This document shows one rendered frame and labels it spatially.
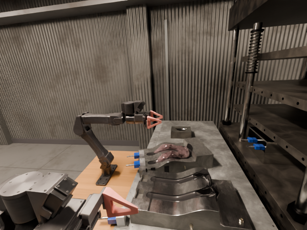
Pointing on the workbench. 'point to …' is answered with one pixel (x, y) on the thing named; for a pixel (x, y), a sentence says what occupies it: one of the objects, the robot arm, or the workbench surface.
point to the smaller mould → (181, 132)
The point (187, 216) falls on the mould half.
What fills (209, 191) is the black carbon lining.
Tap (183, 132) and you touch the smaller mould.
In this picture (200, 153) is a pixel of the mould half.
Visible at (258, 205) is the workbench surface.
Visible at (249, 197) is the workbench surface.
